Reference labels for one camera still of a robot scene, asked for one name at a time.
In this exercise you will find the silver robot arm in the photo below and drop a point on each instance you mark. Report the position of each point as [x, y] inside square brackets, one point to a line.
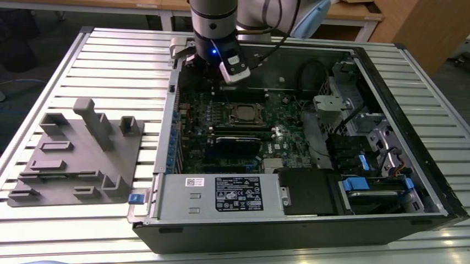
[212, 16]

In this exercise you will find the black RAM slot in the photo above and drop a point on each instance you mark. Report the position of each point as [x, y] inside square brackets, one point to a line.
[241, 92]
[241, 125]
[241, 98]
[241, 129]

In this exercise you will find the CPU socket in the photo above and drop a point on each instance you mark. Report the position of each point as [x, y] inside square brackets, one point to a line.
[263, 114]

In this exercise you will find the black graphics card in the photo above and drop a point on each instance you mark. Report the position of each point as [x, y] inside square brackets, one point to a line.
[236, 149]

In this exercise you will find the wooden desk white legs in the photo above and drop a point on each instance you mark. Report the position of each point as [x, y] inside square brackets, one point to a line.
[90, 3]
[348, 15]

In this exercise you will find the green motherboard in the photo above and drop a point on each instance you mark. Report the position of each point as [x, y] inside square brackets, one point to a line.
[289, 137]

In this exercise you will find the silver drive cage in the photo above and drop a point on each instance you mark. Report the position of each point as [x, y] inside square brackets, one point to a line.
[344, 82]

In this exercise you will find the silver finned heat sink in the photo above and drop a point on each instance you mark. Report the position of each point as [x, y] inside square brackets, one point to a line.
[271, 162]

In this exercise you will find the black disk bay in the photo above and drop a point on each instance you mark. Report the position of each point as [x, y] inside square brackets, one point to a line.
[340, 148]

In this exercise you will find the grey power supply unit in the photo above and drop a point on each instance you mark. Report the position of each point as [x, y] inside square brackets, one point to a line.
[172, 192]

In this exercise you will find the grey parts rack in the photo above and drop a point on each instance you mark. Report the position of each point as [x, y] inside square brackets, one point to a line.
[84, 165]

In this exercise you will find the blue case latch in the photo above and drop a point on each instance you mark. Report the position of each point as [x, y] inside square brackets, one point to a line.
[136, 199]

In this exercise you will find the blue carrier tab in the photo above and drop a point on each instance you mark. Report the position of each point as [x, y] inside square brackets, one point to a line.
[363, 162]

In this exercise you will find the wooden cabinet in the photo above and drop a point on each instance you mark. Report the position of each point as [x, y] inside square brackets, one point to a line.
[432, 27]

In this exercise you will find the black PC case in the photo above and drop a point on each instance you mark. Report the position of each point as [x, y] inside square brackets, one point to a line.
[256, 233]

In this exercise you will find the hard disk in blue carrier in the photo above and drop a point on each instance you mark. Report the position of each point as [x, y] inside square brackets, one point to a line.
[369, 193]

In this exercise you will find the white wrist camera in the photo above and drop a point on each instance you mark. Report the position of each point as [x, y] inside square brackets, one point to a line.
[235, 67]

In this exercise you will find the silver metal bracket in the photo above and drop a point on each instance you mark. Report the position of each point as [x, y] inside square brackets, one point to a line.
[329, 103]

